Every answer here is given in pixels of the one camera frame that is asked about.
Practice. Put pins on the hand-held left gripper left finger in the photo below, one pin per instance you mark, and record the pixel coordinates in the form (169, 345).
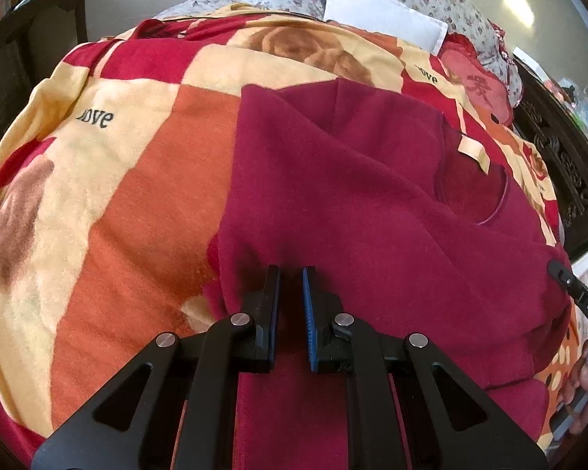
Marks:
(274, 323)

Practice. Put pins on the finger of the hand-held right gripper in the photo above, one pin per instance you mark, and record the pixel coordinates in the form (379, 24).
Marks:
(561, 276)

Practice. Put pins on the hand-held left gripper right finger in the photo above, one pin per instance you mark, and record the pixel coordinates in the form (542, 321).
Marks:
(307, 318)

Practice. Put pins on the maroon shirt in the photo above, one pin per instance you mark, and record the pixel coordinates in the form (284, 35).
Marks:
(372, 205)

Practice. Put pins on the dark carved wooden headboard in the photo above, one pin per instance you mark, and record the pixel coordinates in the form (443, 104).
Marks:
(558, 156)

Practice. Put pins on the red orange printed blanket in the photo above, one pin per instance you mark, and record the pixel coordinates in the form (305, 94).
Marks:
(127, 181)

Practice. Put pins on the red pillow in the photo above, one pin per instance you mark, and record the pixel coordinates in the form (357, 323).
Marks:
(475, 83)

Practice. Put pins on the dark wooden furniture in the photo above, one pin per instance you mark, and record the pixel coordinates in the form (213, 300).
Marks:
(10, 58)

